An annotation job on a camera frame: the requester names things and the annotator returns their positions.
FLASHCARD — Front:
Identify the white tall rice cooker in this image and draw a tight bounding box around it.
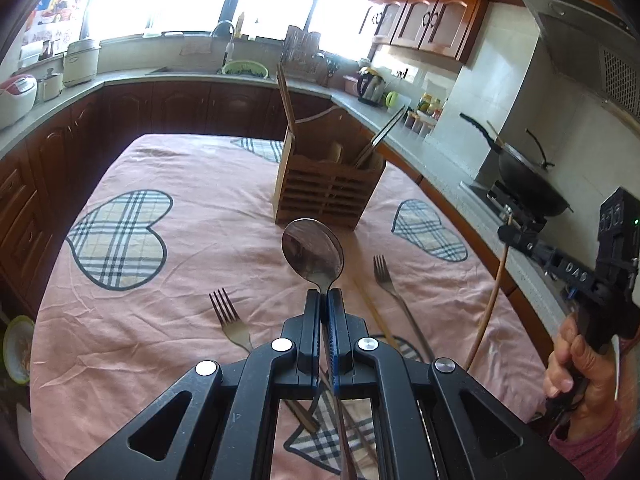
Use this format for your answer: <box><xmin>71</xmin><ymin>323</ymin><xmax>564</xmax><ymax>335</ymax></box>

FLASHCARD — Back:
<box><xmin>63</xmin><ymin>38</ymin><xmax>101</xmax><ymax>88</ymax></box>

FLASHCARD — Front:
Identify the black wok with handle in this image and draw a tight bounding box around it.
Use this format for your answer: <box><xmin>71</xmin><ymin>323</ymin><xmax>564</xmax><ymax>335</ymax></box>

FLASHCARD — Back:
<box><xmin>459</xmin><ymin>113</ymin><xmax>570</xmax><ymax>218</ymax></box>

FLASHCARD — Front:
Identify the range hood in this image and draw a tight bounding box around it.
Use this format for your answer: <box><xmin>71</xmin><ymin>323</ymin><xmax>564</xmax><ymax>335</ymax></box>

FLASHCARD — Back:
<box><xmin>522</xmin><ymin>0</ymin><xmax>639</xmax><ymax>122</ymax></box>

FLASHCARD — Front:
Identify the kitchen faucet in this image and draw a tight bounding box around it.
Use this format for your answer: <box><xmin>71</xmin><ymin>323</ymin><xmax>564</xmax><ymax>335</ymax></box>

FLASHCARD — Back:
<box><xmin>210</xmin><ymin>20</ymin><xmax>235</xmax><ymax>68</ymax></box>

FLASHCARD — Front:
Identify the green handled white mug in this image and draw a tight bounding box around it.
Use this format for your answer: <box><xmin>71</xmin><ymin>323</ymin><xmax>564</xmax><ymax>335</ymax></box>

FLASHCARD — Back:
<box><xmin>385</xmin><ymin>91</ymin><xmax>411</xmax><ymax>114</ymax></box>

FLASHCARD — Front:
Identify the chopstick in holder right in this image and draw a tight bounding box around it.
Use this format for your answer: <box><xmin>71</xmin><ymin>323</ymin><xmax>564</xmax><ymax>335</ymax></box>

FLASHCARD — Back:
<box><xmin>352</xmin><ymin>106</ymin><xmax>408</xmax><ymax>168</ymax></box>

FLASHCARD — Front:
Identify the long wooden chopstick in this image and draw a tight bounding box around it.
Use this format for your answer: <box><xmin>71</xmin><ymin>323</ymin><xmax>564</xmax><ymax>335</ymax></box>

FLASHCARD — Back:
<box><xmin>464</xmin><ymin>244</ymin><xmax>509</xmax><ymax>372</ymax></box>

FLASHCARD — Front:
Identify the silver spoon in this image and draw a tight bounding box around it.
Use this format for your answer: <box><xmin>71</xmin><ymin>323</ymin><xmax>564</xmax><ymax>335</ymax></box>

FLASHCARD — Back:
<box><xmin>282</xmin><ymin>218</ymin><xmax>357</xmax><ymax>479</ymax></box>

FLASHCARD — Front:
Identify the white red rice cooker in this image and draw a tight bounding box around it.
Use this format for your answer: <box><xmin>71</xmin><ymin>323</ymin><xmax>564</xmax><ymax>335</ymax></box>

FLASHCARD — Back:
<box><xmin>0</xmin><ymin>74</ymin><xmax>37</xmax><ymax>129</ymax></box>

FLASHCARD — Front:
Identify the pink heart-patterned tablecloth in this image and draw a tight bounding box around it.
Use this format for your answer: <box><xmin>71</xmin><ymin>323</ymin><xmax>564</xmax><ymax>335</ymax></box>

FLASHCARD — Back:
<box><xmin>30</xmin><ymin>134</ymin><xmax>544</xmax><ymax>479</ymax></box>

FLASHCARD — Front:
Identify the wooden utensil holder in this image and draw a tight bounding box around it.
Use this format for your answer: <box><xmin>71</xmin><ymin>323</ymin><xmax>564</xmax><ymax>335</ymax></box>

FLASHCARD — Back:
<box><xmin>272</xmin><ymin>106</ymin><xmax>386</xmax><ymax>229</ymax></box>

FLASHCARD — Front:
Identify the green colander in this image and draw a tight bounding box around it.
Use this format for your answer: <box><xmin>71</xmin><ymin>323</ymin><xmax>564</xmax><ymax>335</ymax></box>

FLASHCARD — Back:
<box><xmin>222</xmin><ymin>60</ymin><xmax>269</xmax><ymax>79</ymax></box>

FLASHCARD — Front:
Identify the silver fork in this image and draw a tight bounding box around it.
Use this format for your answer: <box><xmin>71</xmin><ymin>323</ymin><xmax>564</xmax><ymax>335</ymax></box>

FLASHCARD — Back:
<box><xmin>373</xmin><ymin>255</ymin><xmax>435</xmax><ymax>362</ymax></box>
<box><xmin>207</xmin><ymin>287</ymin><xmax>321</xmax><ymax>435</ymax></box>

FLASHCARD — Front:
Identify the tropical fruit poster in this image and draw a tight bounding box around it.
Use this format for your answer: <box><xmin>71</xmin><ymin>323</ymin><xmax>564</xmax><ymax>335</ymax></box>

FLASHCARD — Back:
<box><xmin>18</xmin><ymin>0</ymin><xmax>89</xmax><ymax>66</ymax></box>

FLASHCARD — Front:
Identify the person's right hand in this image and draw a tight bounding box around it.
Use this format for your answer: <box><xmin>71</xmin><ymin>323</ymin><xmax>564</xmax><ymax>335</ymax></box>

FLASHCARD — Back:
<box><xmin>542</xmin><ymin>314</ymin><xmax>624</xmax><ymax>443</ymax></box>

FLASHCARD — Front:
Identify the steel electric kettle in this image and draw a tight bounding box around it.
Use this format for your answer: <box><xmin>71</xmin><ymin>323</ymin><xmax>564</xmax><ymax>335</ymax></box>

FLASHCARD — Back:
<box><xmin>357</xmin><ymin>67</ymin><xmax>386</xmax><ymax>107</ymax></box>

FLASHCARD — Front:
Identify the light wooden chopstick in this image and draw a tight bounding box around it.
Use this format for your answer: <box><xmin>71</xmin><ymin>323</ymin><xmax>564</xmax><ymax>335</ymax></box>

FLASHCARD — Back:
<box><xmin>352</xmin><ymin>278</ymin><xmax>400</xmax><ymax>351</ymax></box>

